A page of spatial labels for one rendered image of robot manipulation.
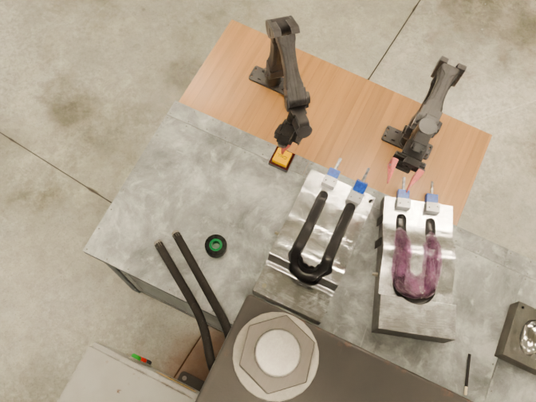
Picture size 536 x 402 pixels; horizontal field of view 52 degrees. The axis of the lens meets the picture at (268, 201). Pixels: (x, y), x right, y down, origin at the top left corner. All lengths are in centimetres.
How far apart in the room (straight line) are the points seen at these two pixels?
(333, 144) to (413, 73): 134
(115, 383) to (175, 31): 253
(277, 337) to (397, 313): 126
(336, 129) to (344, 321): 76
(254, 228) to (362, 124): 62
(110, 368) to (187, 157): 106
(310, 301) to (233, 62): 105
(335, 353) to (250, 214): 135
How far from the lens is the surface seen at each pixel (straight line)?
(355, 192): 199
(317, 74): 236
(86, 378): 133
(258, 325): 72
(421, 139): 170
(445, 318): 198
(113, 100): 328
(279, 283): 193
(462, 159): 232
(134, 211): 210
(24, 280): 302
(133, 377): 131
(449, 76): 194
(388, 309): 193
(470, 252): 219
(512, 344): 210
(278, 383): 71
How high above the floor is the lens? 275
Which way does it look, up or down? 70 degrees down
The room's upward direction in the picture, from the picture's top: 7 degrees clockwise
